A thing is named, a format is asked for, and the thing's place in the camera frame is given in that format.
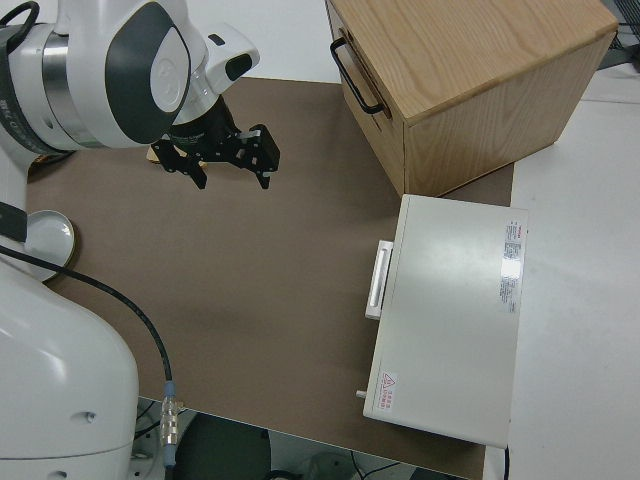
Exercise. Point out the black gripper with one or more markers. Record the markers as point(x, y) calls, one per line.
point(205, 127)

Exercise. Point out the gray round plate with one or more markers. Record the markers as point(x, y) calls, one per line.
point(47, 235)

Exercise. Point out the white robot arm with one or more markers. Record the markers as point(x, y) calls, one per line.
point(125, 75)

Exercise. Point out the brown table mat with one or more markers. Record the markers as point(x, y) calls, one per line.
point(250, 275)

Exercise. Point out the wooden drawer box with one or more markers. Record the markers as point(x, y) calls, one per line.
point(475, 75)

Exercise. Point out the cream toaster oven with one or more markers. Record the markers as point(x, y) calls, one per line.
point(450, 310)

